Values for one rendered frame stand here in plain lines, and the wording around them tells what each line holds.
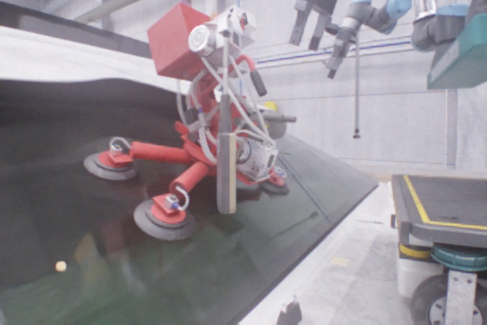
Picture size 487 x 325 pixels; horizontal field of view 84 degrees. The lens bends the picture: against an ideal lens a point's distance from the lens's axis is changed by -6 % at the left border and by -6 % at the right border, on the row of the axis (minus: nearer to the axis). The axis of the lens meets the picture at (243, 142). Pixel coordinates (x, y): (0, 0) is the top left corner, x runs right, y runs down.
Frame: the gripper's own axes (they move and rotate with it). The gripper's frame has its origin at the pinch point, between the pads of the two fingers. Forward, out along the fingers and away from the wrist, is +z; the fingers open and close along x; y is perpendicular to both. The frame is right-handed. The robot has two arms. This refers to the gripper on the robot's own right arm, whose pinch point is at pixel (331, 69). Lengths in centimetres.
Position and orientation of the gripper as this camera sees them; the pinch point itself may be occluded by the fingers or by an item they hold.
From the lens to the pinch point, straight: 121.2
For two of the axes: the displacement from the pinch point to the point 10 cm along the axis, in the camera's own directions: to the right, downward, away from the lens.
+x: 3.2, 0.8, 9.4
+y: 8.5, 4.1, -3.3
